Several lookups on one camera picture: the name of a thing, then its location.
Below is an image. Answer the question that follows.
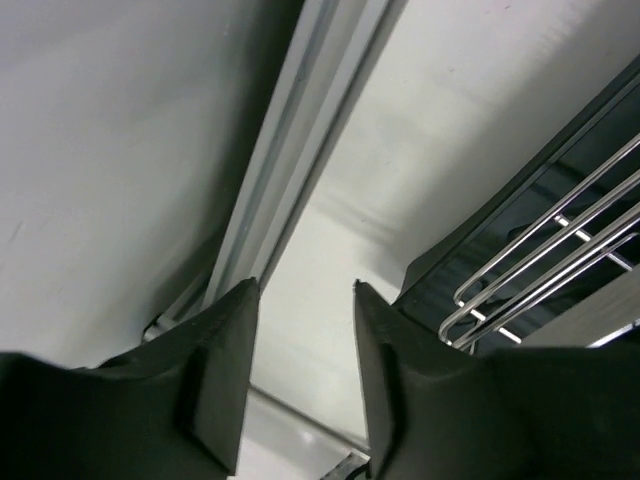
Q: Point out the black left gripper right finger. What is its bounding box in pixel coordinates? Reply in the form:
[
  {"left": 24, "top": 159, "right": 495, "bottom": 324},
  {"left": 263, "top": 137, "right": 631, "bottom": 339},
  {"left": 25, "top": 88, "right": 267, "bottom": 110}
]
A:
[{"left": 354, "top": 282, "right": 639, "bottom": 479}]

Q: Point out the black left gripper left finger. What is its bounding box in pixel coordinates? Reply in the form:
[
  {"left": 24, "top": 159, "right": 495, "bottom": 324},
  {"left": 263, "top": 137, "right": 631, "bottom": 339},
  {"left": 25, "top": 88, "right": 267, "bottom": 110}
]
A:
[{"left": 1, "top": 278, "right": 260, "bottom": 479}]

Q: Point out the black drain tray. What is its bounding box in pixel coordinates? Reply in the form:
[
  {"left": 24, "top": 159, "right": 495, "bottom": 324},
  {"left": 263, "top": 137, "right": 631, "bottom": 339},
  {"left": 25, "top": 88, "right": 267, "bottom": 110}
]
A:
[{"left": 394, "top": 63, "right": 639, "bottom": 355}]

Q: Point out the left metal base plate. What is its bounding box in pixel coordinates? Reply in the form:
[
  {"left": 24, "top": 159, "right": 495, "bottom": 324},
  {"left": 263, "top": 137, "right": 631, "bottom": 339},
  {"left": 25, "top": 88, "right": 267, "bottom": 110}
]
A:
[{"left": 320, "top": 450, "right": 372, "bottom": 480}]

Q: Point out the white wire dish rack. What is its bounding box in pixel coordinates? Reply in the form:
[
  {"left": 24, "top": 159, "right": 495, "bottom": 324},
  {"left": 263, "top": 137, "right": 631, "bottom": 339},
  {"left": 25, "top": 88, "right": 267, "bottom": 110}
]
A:
[{"left": 436, "top": 136, "right": 639, "bottom": 354}]

